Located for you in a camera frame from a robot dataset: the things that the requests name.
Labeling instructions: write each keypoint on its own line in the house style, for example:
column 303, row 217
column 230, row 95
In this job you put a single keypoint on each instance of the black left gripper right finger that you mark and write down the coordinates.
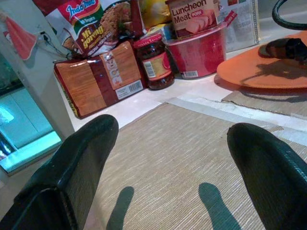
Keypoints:
column 271, row 172

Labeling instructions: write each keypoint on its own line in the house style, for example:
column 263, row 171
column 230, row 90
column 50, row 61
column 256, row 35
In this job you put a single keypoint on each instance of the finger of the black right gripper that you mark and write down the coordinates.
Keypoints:
column 280, row 49

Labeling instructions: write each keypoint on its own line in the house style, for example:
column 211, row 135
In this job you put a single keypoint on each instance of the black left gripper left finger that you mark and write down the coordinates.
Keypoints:
column 79, row 155

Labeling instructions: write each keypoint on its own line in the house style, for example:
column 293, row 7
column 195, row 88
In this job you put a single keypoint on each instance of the orange plate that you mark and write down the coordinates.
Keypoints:
column 249, row 69

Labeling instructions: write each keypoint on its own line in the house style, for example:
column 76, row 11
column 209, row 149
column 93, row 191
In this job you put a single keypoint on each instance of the white printed packet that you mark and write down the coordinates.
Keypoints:
column 242, row 26

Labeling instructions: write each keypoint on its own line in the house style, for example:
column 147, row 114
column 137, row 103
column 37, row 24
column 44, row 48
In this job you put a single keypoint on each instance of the beige woven placemat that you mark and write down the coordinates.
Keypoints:
column 263, row 103
column 168, row 155

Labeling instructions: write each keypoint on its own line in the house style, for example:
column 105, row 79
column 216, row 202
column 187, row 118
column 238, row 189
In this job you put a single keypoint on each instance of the red instant noodle tub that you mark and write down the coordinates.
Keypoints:
column 199, row 52

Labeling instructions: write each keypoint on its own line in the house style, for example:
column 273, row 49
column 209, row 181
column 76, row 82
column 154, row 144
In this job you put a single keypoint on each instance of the luncheon meat can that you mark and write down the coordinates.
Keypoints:
column 192, row 19

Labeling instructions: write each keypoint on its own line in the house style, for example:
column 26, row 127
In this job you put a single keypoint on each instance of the red-lidded chili sauce jar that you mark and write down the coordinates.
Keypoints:
column 156, row 64

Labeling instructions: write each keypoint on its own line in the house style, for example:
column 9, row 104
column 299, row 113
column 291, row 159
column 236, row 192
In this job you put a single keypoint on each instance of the red fabric pennant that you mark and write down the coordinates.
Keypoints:
column 20, row 40

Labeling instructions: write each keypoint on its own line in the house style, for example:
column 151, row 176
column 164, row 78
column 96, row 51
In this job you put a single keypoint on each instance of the Indomie noodle packet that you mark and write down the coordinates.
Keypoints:
column 84, row 26

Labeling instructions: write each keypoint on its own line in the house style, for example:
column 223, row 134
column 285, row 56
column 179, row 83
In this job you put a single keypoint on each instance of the yellow snack packet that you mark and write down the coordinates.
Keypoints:
column 153, row 12

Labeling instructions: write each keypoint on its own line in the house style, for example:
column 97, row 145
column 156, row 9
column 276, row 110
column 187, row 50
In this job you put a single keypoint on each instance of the red sauce bottle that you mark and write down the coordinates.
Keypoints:
column 137, row 16

